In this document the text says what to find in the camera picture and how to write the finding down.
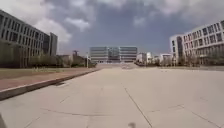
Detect wide stone steps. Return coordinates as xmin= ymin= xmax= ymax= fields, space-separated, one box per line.
xmin=95 ymin=62 xmax=138 ymax=70

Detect wide glass-fronted building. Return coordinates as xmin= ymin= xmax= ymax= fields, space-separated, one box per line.
xmin=88 ymin=45 xmax=139 ymax=65

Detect thin pale pole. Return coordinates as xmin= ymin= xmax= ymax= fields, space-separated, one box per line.
xmin=85 ymin=54 xmax=90 ymax=69

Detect pale concrete slab plaza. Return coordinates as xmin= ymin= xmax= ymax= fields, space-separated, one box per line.
xmin=0 ymin=65 xmax=224 ymax=128

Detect small white building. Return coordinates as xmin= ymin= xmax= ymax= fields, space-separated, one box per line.
xmin=136 ymin=51 xmax=153 ymax=65

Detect low brown building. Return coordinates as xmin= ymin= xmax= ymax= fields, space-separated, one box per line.
xmin=60 ymin=49 xmax=88 ymax=67

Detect low white building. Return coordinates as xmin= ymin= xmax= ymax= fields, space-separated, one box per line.
xmin=158 ymin=52 xmax=173 ymax=65

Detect row of small trees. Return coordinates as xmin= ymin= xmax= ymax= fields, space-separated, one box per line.
xmin=27 ymin=53 xmax=88 ymax=69
xmin=175 ymin=54 xmax=224 ymax=67

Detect reddish brick strip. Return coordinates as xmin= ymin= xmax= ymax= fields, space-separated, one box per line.
xmin=0 ymin=68 xmax=98 ymax=92

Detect grey stone kerb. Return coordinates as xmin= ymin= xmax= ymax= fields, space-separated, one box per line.
xmin=0 ymin=68 xmax=101 ymax=102

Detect dry grass field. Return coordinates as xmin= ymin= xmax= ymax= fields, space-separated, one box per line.
xmin=0 ymin=67 xmax=85 ymax=81

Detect pale grid-windowed building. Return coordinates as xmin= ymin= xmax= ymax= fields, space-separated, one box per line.
xmin=168 ymin=19 xmax=224 ymax=66

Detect large grey building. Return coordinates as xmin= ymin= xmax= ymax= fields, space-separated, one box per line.
xmin=0 ymin=9 xmax=59 ymax=68

